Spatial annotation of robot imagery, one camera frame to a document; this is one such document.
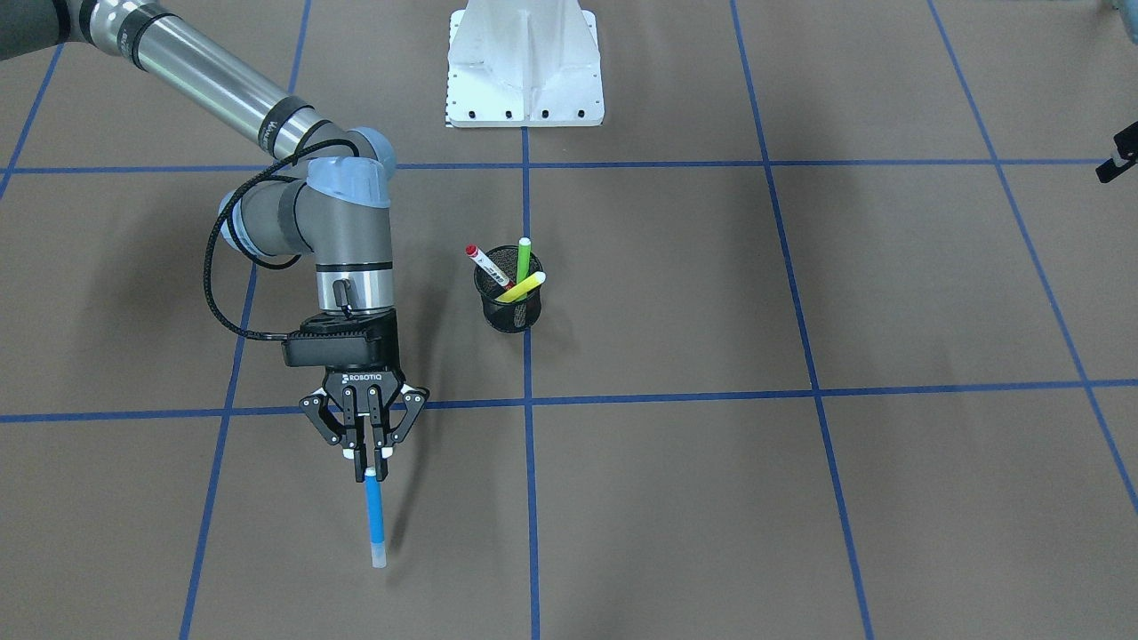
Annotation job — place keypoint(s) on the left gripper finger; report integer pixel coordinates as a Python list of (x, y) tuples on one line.
[(1123, 158)]

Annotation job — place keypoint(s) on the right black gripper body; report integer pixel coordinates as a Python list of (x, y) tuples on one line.
[(363, 380)]

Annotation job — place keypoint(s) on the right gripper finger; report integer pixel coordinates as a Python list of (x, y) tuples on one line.
[(381, 423), (355, 435)]

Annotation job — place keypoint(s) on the blue marker pen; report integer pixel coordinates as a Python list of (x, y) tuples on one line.
[(375, 519)]

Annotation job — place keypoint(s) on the red marker pen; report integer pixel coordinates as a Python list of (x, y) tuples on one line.
[(488, 266)]

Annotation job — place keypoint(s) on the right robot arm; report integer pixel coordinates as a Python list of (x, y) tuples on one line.
[(325, 195)]

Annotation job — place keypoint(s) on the yellow highlighter pen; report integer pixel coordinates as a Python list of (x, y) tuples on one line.
[(522, 290)]

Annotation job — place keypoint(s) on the green highlighter pen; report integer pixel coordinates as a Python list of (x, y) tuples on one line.
[(524, 253)]

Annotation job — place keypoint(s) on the white pedestal column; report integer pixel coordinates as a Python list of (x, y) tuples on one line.
[(524, 64)]

